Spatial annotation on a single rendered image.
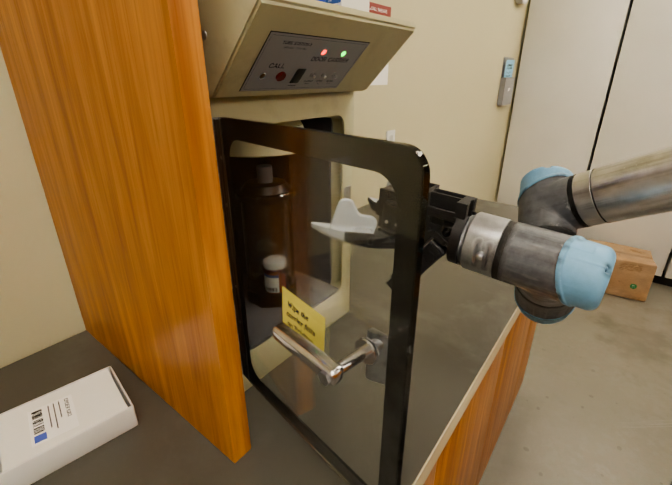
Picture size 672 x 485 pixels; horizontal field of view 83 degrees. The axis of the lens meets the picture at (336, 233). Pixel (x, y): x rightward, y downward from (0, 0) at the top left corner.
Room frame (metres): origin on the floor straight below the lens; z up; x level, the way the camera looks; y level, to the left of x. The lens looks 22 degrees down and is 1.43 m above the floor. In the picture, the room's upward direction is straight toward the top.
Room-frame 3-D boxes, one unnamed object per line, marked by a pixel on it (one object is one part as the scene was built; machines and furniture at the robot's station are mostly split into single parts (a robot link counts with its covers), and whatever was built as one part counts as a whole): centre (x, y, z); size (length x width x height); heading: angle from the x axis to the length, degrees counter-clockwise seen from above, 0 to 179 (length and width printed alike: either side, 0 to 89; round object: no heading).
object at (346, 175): (0.36, 0.04, 1.19); 0.30 x 0.01 x 0.40; 42
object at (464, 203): (0.49, -0.12, 1.25); 0.12 x 0.08 x 0.09; 52
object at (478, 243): (0.44, -0.18, 1.24); 0.08 x 0.05 x 0.08; 142
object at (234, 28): (0.57, 0.02, 1.46); 0.32 x 0.11 x 0.10; 142
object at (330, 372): (0.29, 0.01, 1.20); 0.10 x 0.05 x 0.03; 42
